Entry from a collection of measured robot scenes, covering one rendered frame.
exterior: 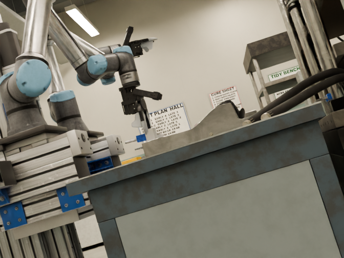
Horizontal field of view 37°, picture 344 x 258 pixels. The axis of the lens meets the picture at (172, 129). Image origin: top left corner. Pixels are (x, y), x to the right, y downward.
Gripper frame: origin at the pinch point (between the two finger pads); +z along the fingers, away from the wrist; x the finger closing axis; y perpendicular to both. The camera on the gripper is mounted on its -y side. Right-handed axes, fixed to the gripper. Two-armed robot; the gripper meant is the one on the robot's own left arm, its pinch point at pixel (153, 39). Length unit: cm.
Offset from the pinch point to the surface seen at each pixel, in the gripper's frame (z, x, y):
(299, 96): 3, 118, 44
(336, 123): 28, 98, 59
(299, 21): 73, 26, 11
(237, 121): -5, 87, 49
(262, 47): 244, -319, -7
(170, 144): -29, 74, 51
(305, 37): 73, 27, 20
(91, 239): 7, -598, 214
